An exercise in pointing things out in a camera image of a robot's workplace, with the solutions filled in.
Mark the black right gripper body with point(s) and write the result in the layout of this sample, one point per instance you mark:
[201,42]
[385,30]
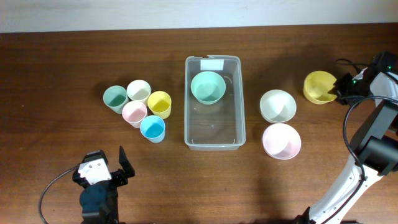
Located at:
[346,88]

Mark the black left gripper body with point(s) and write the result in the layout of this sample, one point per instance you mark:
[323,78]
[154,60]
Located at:
[119,178]

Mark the yellow plastic bowl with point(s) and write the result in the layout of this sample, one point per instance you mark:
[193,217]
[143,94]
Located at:
[317,86]

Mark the cream plastic bowl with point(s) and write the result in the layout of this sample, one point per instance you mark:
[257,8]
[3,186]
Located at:
[277,106]

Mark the pink plastic bowl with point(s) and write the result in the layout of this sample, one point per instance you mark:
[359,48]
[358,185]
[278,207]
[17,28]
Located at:
[281,141]

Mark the green plastic bowl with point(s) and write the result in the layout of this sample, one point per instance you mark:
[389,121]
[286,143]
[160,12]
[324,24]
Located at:
[208,87]

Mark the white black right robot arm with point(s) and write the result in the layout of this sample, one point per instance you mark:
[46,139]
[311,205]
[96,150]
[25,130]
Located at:
[373,155]

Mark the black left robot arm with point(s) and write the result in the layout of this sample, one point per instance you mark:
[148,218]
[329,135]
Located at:
[99,198]

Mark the clear plastic container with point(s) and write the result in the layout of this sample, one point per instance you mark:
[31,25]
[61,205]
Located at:
[220,126]

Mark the blue plastic cup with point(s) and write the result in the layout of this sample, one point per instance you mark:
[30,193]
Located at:
[153,128]

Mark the pink plastic cup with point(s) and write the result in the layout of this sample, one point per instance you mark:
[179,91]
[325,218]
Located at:
[134,113]

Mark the yellow plastic cup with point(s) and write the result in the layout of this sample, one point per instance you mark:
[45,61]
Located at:
[159,102]

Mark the green plastic cup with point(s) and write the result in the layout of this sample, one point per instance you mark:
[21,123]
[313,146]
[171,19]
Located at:
[115,97]

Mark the cream plastic cup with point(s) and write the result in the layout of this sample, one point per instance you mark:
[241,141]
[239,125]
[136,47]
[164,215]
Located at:
[139,90]

